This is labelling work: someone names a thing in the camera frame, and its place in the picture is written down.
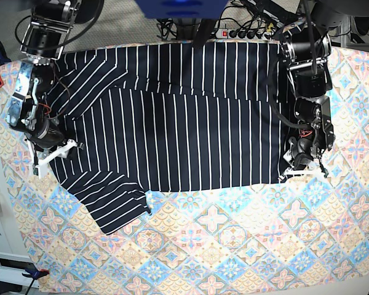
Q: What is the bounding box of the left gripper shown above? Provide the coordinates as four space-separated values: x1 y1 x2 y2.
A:
278 135 328 183

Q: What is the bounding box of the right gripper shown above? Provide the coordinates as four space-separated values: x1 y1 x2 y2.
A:
26 118 85 178

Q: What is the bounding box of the navy white striped T-shirt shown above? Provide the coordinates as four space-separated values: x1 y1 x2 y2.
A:
47 41 292 235

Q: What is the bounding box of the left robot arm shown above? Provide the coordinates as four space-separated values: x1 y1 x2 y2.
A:
269 1 336 181

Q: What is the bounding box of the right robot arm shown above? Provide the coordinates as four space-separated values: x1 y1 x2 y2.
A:
6 0 104 178

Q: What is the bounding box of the patterned tile tablecloth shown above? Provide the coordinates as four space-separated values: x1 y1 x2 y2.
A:
0 49 369 294

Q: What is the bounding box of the white box bottom left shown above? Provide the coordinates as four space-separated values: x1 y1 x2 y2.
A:
0 252 36 286

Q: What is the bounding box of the orange black clamp bottom left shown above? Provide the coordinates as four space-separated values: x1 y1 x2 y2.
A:
22 269 50 280

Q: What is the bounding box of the white power strip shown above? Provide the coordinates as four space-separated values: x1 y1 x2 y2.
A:
215 28 274 41

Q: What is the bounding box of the black support post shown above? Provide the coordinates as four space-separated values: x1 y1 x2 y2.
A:
192 18 217 50

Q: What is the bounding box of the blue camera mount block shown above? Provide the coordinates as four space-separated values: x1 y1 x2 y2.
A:
135 0 228 19

